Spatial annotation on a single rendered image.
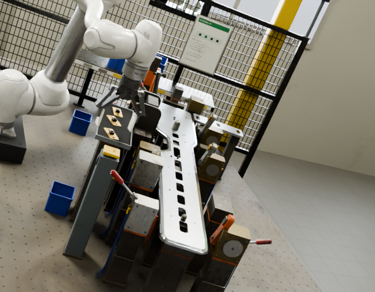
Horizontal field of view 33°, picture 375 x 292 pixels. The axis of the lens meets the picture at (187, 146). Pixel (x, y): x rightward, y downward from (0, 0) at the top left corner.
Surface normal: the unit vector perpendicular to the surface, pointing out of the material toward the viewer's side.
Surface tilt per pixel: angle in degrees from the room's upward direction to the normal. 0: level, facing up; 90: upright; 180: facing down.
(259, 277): 0
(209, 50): 90
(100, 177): 90
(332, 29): 90
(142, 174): 90
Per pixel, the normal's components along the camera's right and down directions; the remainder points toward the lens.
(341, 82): 0.31, 0.48
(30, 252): 0.37, -0.85
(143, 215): 0.05, 0.41
